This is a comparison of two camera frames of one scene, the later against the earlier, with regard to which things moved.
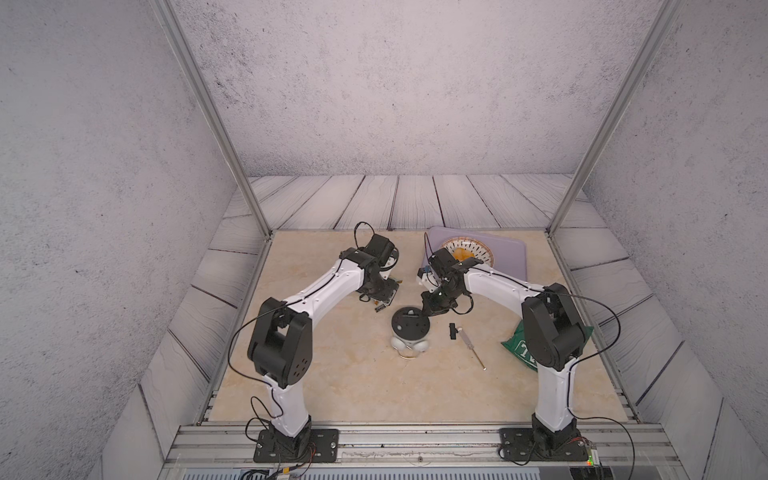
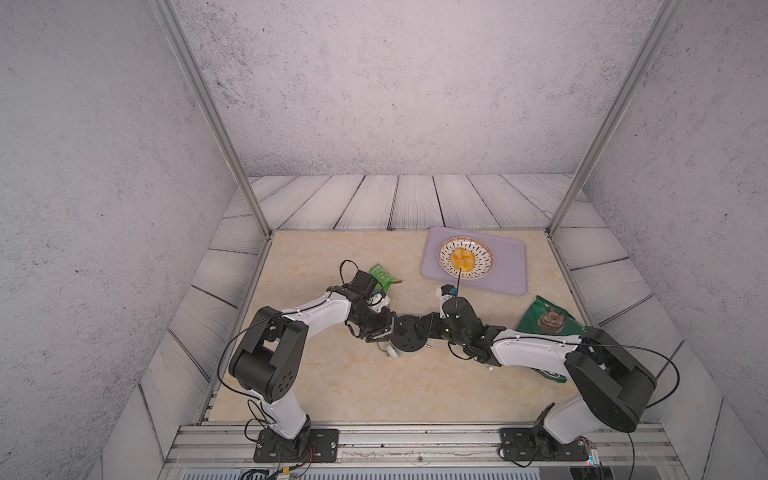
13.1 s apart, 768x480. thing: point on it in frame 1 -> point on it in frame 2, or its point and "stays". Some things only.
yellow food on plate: x=461 y=253 stays
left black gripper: x=387 y=294 -> x=386 y=326
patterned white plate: x=467 y=247 stays
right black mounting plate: x=519 y=444 stays
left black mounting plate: x=311 y=446 stays
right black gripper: x=430 y=308 -> x=434 y=319
